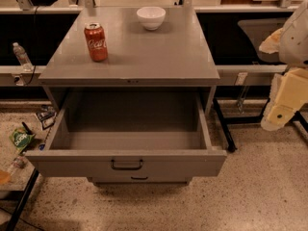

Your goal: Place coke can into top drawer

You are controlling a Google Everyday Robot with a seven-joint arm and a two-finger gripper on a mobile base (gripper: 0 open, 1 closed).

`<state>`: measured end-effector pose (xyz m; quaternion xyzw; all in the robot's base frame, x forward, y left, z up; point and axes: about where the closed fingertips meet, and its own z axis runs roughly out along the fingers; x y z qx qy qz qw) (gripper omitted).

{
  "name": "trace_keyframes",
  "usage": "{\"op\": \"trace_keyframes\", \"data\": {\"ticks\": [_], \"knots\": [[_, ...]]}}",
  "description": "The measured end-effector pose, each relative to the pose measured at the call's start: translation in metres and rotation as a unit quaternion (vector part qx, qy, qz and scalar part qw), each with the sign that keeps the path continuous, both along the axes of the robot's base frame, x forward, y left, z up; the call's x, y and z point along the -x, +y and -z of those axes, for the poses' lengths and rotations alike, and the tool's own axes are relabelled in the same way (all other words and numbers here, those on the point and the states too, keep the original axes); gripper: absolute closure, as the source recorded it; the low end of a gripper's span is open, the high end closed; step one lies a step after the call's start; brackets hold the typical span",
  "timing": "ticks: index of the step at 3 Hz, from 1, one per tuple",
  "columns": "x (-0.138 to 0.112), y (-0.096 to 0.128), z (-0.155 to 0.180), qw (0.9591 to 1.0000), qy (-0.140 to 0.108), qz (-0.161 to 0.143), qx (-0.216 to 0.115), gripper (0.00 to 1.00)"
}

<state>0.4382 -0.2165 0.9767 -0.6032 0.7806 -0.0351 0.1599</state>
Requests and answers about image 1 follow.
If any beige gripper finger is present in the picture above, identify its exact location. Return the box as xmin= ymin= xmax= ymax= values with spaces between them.
xmin=259 ymin=28 xmax=283 ymax=54
xmin=261 ymin=68 xmax=308 ymax=131

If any plastic bottle on floor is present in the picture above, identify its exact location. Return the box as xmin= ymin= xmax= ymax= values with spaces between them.
xmin=8 ymin=155 xmax=27 ymax=176

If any black drawer handle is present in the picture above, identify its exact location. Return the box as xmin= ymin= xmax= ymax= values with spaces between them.
xmin=111 ymin=160 xmax=143 ymax=171

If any black stand leg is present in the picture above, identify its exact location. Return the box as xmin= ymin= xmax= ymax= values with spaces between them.
xmin=6 ymin=169 xmax=39 ymax=231

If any green snack bag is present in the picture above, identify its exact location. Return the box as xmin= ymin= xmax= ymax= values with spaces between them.
xmin=10 ymin=127 xmax=35 ymax=153

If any dark snack packet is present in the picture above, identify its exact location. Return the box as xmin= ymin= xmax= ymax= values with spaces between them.
xmin=36 ymin=105 xmax=56 ymax=130

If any lower drawer with handle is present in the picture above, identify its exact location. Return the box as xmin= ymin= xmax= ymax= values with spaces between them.
xmin=87 ymin=176 xmax=192 ymax=185

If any black table leg frame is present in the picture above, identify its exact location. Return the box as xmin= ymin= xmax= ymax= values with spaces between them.
xmin=213 ymin=98 xmax=308 ymax=153

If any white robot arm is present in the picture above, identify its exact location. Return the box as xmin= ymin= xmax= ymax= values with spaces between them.
xmin=259 ymin=0 xmax=308 ymax=131

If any grey metal cabinet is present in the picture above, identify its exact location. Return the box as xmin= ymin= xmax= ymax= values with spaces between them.
xmin=38 ymin=7 xmax=219 ymax=113

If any white ceramic bowl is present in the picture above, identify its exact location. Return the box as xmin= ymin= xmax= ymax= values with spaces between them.
xmin=137 ymin=7 xmax=166 ymax=31

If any clear plastic water bottle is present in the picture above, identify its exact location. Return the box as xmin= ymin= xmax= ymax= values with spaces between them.
xmin=13 ymin=42 xmax=34 ymax=72

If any dark office chair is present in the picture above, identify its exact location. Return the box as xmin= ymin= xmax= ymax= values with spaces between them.
xmin=238 ymin=17 xmax=287 ymax=64

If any red coke can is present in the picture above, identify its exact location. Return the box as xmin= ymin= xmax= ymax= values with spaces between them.
xmin=84 ymin=23 xmax=108 ymax=62

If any open grey top drawer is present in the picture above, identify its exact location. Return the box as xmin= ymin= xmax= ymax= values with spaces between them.
xmin=26 ymin=90 xmax=226 ymax=178

